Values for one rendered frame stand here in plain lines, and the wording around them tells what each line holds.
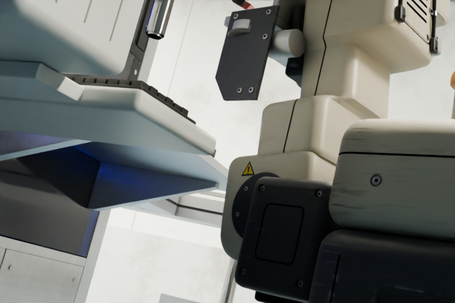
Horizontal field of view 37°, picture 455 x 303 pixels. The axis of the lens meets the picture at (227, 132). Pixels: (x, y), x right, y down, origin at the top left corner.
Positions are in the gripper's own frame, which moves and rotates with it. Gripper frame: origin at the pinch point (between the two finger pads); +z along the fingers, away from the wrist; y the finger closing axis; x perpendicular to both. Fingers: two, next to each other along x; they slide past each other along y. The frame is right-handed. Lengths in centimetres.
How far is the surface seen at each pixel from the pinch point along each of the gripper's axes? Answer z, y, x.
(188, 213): 70, 70, -39
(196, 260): 240, 121, -166
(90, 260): 6, 86, 4
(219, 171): -7, 43, 33
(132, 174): -2, 60, 4
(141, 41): -7.3, 30.5, -23.6
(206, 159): -16, 42, 36
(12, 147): -48, 64, 25
